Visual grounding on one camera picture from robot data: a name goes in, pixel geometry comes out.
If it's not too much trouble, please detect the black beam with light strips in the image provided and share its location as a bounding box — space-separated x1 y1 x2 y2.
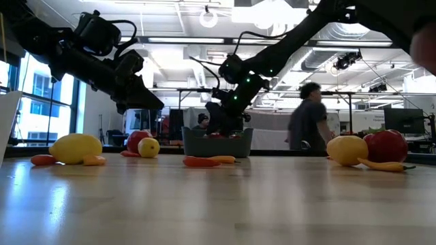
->
119 35 436 48

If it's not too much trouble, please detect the white ring light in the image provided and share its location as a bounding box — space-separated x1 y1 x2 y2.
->
199 10 219 29

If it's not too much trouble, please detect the person's hand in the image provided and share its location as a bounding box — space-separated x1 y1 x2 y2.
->
409 20 436 76

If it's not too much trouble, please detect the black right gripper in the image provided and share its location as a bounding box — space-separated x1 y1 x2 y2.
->
205 74 270 137

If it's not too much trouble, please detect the white plastic bin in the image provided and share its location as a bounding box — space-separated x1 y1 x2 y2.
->
0 91 23 168

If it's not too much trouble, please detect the black light stand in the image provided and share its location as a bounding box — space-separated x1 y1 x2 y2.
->
46 75 59 147

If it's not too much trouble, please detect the silver ventilation duct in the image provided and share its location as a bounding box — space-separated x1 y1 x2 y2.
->
301 23 372 72

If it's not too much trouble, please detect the orange toy pepper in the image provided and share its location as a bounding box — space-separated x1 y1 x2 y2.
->
208 155 241 165
82 154 107 167
356 157 417 173

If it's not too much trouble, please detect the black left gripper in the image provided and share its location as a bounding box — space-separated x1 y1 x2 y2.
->
67 56 166 115

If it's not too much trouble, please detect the dark grey bin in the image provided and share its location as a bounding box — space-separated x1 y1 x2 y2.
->
181 127 254 159

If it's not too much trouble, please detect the large window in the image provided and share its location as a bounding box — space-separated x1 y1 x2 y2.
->
0 50 81 148

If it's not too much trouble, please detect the yellow toy lemon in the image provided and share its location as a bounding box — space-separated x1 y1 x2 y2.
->
137 137 161 159
326 135 369 167
48 133 104 165

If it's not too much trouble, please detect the white cloth cover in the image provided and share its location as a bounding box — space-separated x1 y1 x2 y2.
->
252 109 292 150

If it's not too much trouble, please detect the black equipment rack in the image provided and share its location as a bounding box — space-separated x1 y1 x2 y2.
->
138 108 163 137

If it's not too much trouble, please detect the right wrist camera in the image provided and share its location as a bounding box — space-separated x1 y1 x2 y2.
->
211 87 232 103

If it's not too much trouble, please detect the small red-orange toy pepper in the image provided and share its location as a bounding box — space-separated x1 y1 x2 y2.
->
30 154 58 167

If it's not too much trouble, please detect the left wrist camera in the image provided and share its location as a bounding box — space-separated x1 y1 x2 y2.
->
115 50 144 82

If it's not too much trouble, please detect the person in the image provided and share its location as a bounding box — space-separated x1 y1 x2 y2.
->
287 82 337 152
192 113 211 131

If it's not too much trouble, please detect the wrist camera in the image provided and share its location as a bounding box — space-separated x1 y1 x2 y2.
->
115 50 144 82
211 87 232 103

